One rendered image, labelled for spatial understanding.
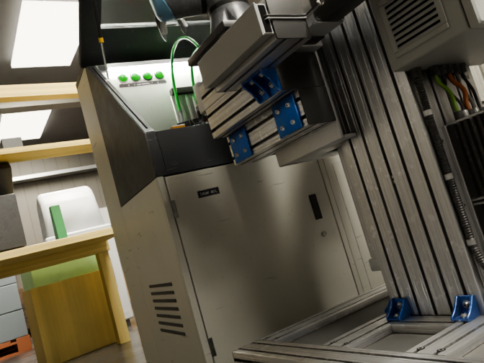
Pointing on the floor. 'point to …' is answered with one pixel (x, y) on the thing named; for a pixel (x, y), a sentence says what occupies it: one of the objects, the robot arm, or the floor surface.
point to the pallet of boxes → (12, 320)
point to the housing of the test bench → (145, 331)
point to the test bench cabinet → (180, 272)
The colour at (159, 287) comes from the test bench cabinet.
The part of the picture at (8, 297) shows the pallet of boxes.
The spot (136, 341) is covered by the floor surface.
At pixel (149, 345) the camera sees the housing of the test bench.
